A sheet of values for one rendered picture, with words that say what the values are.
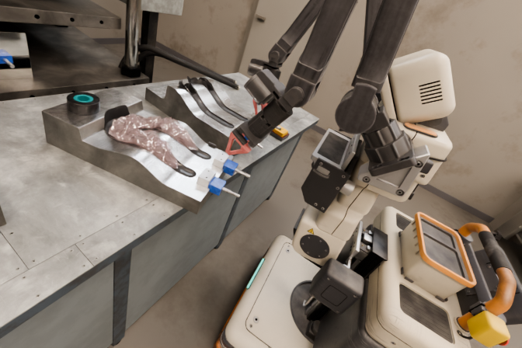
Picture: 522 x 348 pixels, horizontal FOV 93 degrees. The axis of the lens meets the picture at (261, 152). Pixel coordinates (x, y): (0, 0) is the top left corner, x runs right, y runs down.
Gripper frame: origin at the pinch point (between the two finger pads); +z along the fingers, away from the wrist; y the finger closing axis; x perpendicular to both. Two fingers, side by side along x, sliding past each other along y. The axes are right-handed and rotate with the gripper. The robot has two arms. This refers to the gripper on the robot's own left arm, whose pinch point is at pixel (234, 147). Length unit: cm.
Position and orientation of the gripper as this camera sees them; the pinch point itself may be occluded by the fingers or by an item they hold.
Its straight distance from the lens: 70.5
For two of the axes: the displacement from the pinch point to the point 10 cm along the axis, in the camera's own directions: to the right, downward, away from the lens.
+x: 6.3, 7.8, 0.6
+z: -6.6, 5.0, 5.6
